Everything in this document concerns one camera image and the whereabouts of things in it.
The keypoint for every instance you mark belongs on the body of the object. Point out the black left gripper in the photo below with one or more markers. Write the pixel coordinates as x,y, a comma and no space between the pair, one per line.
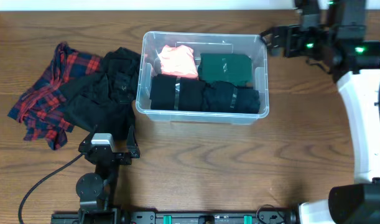
112,156

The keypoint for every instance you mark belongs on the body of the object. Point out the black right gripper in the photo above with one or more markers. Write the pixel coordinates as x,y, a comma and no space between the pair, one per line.
298,35

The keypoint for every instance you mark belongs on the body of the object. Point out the dark green garment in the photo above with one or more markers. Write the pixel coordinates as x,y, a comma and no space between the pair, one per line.
236,69

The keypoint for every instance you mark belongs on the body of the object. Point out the red navy plaid shirt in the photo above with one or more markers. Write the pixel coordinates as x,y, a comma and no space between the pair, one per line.
41,107

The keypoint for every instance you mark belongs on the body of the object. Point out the black garment with grey stripe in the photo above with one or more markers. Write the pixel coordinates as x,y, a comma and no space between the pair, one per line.
176,93

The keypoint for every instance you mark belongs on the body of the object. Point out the salmon pink garment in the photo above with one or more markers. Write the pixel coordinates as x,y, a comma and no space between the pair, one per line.
178,61

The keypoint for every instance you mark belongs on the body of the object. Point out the dark navy garment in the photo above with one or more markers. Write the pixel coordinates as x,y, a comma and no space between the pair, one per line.
224,97

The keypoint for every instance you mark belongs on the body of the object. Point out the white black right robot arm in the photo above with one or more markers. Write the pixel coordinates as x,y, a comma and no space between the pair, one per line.
339,47

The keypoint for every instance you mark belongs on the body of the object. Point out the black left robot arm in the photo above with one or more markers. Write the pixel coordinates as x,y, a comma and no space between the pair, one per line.
96,189

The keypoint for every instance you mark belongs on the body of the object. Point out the clear plastic storage bin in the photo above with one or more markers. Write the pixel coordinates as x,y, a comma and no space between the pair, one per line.
246,44

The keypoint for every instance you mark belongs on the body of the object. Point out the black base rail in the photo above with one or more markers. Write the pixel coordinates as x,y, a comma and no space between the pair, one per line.
264,215

